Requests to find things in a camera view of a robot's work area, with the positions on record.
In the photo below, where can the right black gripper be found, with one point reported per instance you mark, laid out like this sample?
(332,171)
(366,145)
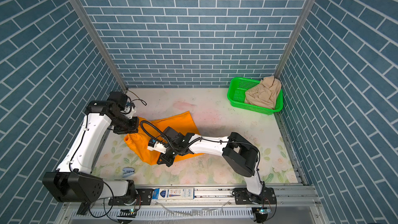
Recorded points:
(165,159)

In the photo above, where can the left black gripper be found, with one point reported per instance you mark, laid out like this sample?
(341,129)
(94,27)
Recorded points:
(134,127)

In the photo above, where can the green plastic basket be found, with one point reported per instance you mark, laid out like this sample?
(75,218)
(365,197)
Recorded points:
(236,96)

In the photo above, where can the beige shorts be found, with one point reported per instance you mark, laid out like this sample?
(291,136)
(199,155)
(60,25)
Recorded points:
(264,94)

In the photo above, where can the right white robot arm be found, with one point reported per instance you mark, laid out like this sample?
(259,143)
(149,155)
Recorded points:
(241,155)

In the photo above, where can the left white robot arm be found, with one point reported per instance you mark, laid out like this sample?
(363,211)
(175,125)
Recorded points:
(72,180)

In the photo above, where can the white blue paper box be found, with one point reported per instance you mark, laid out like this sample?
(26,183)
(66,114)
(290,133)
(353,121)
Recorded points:
(173,194)

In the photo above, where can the blue white small clip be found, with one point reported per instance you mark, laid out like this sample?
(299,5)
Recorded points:
(127,171)

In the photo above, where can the black folded tool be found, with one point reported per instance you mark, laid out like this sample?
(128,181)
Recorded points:
(84,208)

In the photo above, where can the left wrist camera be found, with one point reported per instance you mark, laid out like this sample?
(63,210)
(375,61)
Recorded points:
(130,109)

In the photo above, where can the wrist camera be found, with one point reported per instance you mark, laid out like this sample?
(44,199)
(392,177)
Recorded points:
(130,109)
(156,146)

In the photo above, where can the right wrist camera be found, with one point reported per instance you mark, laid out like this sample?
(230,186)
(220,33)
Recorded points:
(156,146)

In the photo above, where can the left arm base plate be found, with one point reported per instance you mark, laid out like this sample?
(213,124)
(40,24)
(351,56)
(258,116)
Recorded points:
(142,197)

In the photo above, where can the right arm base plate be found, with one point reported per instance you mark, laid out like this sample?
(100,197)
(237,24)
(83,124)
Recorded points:
(252,196)

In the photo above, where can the white slotted cable duct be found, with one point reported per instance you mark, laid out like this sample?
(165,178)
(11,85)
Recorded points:
(183,213)

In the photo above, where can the aluminium front rail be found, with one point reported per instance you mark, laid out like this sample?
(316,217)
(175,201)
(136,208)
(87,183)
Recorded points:
(284,195)

